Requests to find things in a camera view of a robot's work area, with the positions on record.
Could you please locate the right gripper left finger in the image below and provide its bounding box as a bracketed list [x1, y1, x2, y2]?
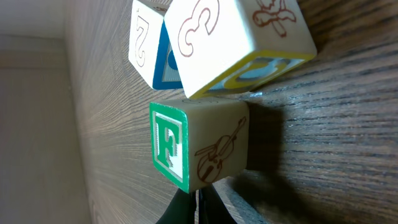
[156, 189, 197, 224]

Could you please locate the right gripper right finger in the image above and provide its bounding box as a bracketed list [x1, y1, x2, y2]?
[198, 185, 236, 224]

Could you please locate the green F block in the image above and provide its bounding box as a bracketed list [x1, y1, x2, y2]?
[149, 98, 249, 193]

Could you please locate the blue edged white block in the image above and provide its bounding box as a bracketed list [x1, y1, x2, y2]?
[128, 0, 182, 90]

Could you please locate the plain white block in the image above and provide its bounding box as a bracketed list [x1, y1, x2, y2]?
[164, 0, 317, 99]

